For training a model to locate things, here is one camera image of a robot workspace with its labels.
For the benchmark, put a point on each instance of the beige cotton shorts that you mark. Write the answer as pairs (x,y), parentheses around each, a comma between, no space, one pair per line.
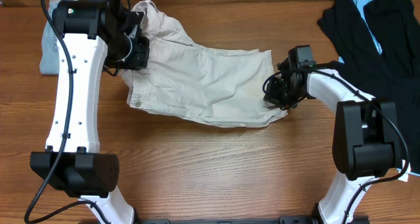
(216,87)

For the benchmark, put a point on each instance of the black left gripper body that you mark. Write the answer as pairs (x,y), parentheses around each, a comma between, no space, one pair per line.
(138,53)

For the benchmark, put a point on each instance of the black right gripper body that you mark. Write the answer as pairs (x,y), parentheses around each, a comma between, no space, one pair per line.
(284,95)

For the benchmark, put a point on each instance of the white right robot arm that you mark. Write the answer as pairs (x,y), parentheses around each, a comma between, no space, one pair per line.
(366,140)

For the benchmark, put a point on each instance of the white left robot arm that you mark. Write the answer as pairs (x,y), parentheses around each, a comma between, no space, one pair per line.
(93,36)

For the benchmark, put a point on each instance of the folded light blue jeans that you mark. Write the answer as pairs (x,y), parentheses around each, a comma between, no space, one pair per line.
(49,64)

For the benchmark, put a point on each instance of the black garment pile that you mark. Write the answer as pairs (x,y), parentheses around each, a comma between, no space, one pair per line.
(378,42)

